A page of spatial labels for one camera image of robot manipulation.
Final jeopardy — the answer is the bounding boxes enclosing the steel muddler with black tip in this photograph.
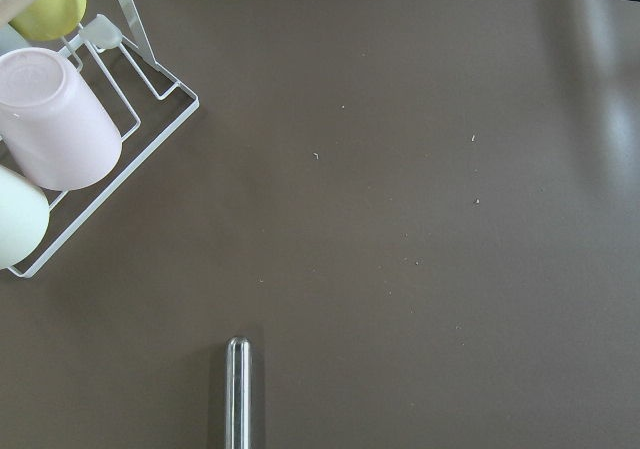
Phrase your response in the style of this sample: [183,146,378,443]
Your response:
[224,336,264,448]

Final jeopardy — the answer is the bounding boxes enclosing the pink plastic cup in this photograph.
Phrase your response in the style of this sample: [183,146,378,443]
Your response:
[1,47,122,191]

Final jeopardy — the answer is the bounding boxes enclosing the frosted small cup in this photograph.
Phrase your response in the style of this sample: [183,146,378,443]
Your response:
[79,14,123,50]

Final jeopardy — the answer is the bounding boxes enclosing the pale green plastic cup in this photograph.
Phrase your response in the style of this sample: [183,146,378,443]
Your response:
[1,166,49,269]

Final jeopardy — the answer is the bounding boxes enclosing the yellow plastic cup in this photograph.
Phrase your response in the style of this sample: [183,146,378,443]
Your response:
[9,0,87,41]

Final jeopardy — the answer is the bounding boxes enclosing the white wire cup rack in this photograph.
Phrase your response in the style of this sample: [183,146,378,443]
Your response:
[1,0,199,278]

